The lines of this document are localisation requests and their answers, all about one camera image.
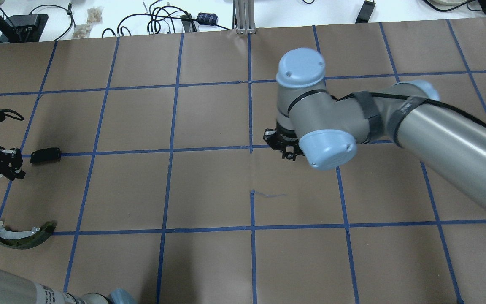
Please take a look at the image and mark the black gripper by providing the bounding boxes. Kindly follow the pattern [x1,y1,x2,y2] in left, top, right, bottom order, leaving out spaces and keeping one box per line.
[263,127,305,161]

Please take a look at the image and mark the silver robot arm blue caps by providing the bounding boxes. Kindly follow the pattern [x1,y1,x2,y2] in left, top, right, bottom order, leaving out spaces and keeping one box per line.
[263,48,486,211]

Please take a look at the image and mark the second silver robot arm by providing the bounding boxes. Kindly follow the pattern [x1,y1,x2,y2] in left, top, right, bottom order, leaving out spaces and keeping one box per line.
[0,147,135,304]

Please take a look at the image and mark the small black plastic part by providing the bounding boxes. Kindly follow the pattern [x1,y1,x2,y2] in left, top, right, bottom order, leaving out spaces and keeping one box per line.
[30,147,62,164]

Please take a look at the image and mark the olive curved brake shoe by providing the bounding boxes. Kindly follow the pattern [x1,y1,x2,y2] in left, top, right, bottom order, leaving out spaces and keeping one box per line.
[0,221,57,250]

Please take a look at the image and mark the black power adapter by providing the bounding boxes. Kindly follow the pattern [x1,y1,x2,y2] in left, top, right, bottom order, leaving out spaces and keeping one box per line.
[355,0,376,24]

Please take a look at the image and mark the black monitor stand base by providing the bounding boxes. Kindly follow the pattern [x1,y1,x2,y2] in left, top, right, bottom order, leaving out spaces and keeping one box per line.
[6,14,49,42]

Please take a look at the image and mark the bag of small parts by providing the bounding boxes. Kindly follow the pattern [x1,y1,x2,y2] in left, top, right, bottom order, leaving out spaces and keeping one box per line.
[72,24,92,40]
[86,6,103,24]

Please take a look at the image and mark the aluminium frame post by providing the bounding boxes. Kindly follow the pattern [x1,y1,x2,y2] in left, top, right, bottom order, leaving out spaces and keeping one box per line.
[233,0,256,35]

